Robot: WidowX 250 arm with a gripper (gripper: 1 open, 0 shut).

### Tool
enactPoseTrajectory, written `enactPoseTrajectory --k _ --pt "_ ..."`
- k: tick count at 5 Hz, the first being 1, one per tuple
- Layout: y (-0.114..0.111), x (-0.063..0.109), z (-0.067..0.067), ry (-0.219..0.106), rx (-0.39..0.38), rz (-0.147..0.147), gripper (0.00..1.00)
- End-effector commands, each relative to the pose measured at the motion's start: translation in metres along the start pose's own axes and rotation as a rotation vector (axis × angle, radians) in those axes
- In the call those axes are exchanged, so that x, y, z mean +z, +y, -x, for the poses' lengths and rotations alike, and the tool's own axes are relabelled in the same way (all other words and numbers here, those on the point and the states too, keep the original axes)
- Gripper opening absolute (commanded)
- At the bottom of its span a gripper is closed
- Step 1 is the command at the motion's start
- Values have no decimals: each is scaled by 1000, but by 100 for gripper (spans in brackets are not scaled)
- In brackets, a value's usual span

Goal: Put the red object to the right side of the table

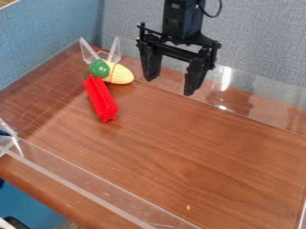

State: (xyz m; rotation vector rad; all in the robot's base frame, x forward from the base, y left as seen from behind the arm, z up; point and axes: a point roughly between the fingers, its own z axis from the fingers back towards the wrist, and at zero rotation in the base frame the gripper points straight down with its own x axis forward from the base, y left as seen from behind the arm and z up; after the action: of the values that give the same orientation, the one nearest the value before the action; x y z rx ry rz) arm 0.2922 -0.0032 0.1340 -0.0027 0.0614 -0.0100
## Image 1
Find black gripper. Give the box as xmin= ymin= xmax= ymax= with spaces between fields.
xmin=137 ymin=22 xmax=221 ymax=96

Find red plastic block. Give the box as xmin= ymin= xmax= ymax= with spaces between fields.
xmin=83 ymin=74 xmax=119 ymax=123

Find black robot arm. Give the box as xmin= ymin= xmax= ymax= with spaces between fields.
xmin=137 ymin=0 xmax=222 ymax=96

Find black object bottom left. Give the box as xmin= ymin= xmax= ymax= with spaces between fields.
xmin=4 ymin=216 xmax=30 ymax=229

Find yellow green toy corn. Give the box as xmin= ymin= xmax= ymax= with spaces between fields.
xmin=89 ymin=59 xmax=134 ymax=84

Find clear acrylic corner bracket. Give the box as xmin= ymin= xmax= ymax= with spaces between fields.
xmin=79 ymin=37 xmax=122 ymax=64

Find black cable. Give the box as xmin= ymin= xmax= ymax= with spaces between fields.
xmin=197 ymin=0 xmax=222 ymax=19

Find clear acrylic back wall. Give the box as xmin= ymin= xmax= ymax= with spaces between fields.
xmin=114 ymin=36 xmax=306 ymax=138

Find clear acrylic wall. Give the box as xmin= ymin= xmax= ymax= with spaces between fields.
xmin=114 ymin=36 xmax=306 ymax=138
xmin=7 ymin=139 xmax=201 ymax=229

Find clear acrylic front wall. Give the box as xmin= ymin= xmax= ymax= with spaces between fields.
xmin=7 ymin=139 xmax=201 ymax=229

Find clear acrylic left bracket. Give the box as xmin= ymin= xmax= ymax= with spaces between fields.
xmin=0 ymin=118 xmax=24 ymax=157

